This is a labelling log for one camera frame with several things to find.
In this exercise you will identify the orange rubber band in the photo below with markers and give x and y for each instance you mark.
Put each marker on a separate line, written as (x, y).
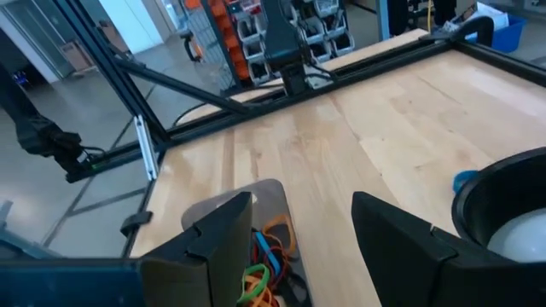
(293, 241)
(260, 298)

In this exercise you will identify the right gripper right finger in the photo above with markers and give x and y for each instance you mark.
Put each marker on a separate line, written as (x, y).
(396, 247)

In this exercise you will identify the black table edge clamp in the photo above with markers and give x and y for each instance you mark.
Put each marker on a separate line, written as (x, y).
(136, 221)

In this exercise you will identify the small blue rubber band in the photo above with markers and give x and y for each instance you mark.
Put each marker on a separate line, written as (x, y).
(266, 251)

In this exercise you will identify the translucent grey plastic bin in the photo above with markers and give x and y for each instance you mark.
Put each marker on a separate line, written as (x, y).
(268, 200)

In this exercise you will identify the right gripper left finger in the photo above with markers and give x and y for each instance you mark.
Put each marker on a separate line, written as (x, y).
(213, 247)

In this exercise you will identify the large blue rubber band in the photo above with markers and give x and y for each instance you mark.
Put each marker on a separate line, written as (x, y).
(460, 179)

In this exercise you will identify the storage rack with bins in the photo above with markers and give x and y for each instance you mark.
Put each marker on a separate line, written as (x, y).
(256, 51)

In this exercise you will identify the black covered equipment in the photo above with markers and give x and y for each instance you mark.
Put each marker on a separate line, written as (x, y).
(42, 136)

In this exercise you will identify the green rubber band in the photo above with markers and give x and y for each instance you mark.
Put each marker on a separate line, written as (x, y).
(245, 290)

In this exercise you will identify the white lamp with black rim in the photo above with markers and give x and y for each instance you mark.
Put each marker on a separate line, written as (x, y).
(490, 192)

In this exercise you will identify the blue plastic tote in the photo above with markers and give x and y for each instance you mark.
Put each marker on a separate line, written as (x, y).
(509, 36)

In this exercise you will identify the black aluminium table frame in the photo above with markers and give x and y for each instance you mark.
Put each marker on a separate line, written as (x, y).
(362, 73)

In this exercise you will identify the brown cardboard box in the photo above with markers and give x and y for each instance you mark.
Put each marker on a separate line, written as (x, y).
(77, 55)

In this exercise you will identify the white printed carton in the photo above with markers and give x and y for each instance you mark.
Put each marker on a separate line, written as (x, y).
(490, 15)

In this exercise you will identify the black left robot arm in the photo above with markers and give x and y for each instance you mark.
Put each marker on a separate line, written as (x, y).
(281, 38)

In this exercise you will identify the red rubber band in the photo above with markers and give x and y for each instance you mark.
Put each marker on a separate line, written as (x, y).
(278, 269)

